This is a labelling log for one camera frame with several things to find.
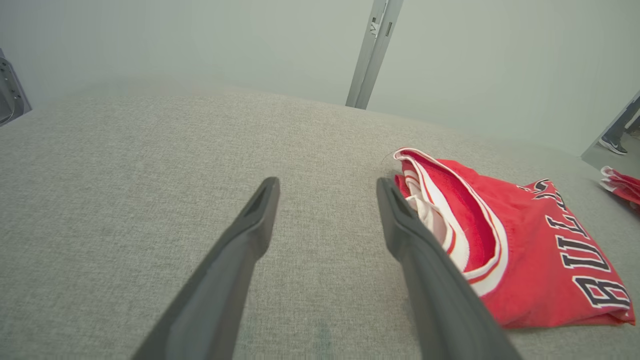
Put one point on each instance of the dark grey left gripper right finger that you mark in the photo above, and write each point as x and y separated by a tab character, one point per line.
435	290

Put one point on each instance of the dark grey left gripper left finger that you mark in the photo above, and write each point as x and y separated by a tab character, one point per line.
220	280

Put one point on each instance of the red and white jersey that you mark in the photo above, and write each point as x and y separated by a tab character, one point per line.
540	250

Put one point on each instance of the red shorts with white trim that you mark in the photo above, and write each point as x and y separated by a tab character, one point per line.
625	185

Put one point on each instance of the person leg with dark shoe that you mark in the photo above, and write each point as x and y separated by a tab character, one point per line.
612	145

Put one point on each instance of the grey machine housing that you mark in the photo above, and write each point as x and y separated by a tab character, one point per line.
10	95

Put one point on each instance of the grey partition post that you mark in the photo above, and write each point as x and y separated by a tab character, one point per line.
370	60

